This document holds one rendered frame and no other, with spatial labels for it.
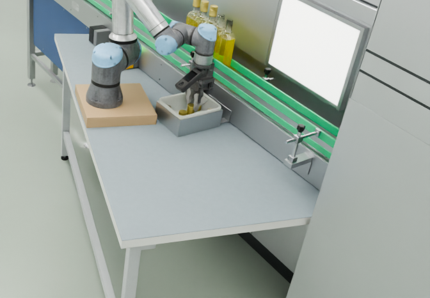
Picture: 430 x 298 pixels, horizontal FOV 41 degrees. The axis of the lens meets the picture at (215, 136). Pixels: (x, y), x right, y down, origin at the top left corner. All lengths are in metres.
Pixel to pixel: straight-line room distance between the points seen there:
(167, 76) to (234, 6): 0.43
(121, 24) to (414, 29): 1.21
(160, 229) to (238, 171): 0.47
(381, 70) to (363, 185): 0.37
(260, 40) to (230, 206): 0.83
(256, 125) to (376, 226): 0.74
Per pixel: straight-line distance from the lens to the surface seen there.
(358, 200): 1.85
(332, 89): 2.28
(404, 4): 1.63
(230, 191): 2.07
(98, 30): 3.00
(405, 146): 1.70
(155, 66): 2.70
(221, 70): 2.49
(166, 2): 3.10
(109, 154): 2.17
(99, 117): 2.30
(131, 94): 2.49
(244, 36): 2.59
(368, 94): 1.73
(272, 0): 2.44
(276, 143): 2.28
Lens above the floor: 1.97
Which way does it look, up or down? 31 degrees down
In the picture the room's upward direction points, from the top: 11 degrees clockwise
